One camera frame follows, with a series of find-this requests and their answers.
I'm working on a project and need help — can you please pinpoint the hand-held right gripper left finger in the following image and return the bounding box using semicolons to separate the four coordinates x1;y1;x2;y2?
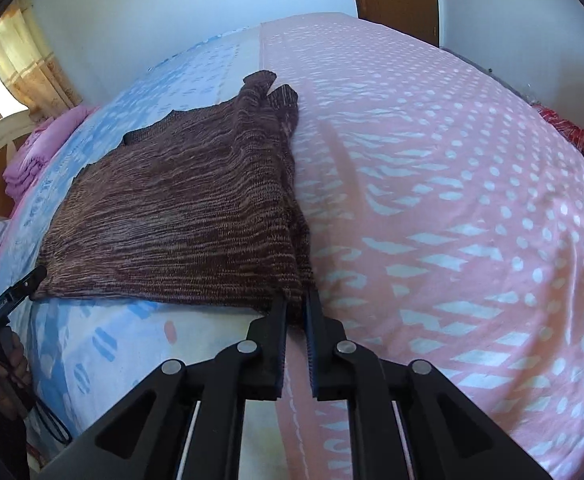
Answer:
37;296;290;480

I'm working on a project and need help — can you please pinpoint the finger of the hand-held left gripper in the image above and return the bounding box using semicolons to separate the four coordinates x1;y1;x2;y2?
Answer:
0;265;49;312

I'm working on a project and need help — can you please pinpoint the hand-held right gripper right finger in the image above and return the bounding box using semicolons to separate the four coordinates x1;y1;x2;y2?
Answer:
304;290;553;480

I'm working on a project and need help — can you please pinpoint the brown knit sweater sun print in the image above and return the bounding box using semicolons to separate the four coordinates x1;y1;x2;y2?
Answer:
29;70;319;333

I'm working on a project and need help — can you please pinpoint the person's left hand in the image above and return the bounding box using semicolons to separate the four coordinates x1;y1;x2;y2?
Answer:
0;329;37;420

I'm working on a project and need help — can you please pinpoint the folded pink blanket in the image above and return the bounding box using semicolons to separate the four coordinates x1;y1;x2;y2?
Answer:
3;105;100;201

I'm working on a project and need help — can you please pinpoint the blue pink dotted bed sheet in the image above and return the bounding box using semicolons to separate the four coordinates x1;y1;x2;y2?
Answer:
0;10;584;480

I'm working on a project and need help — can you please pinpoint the red patterned cloth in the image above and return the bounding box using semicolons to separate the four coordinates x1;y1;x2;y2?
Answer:
529;102;584;153

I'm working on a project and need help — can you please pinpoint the black cable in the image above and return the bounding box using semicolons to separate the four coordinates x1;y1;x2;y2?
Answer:
31;399;75;447

